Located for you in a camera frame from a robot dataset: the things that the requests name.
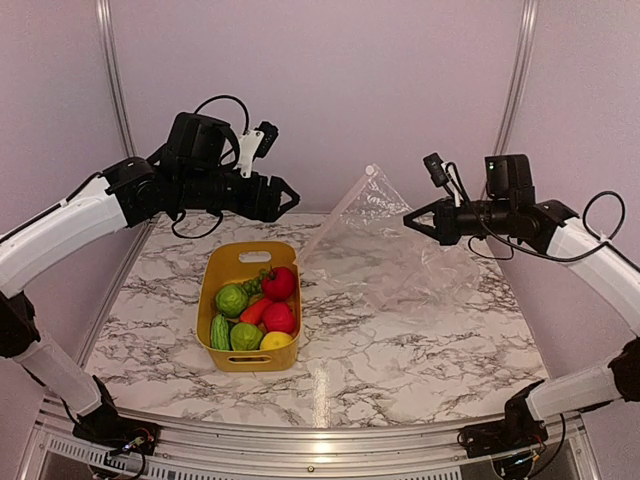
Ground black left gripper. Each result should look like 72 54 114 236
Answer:
176 166 301 222

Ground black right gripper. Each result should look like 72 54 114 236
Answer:
403 195 514 246

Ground clear zip top bag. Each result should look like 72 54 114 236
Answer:
299 164 481 314

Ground green toy cabbage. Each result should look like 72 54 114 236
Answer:
215 284 249 318

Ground red toy apple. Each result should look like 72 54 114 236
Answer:
262 302 297 334

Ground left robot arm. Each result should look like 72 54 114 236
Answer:
1 157 300 445

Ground yellow plastic basket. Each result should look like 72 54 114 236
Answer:
196 241 302 372

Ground green toy grapes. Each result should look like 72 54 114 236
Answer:
241 269 268 297

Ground orange toy carrot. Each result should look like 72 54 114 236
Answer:
239 298 273 325

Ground yellow toy lemon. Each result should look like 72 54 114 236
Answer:
259 331 293 350

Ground green toy bitter gourd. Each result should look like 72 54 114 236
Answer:
210 314 231 351

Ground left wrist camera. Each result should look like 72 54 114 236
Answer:
237 121 279 179

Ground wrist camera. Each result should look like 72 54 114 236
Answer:
423 153 462 207
237 121 279 179

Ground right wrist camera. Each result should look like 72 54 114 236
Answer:
423 153 462 207

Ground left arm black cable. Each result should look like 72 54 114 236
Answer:
172 96 251 239

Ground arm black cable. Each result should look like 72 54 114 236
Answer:
464 191 627 264
172 96 251 239

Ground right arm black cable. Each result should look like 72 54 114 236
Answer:
464 191 627 264

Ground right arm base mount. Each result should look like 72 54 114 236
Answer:
457 380 548 458

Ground right aluminium frame post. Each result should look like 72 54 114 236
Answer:
493 0 540 155

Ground aluminium frame post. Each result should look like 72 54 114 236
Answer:
96 0 136 157
493 0 540 155

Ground left aluminium frame post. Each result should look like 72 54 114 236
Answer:
96 0 136 157

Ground aluminium table front rail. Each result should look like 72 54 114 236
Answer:
17 397 600 479

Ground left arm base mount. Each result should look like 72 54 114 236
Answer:
64 400 160 456

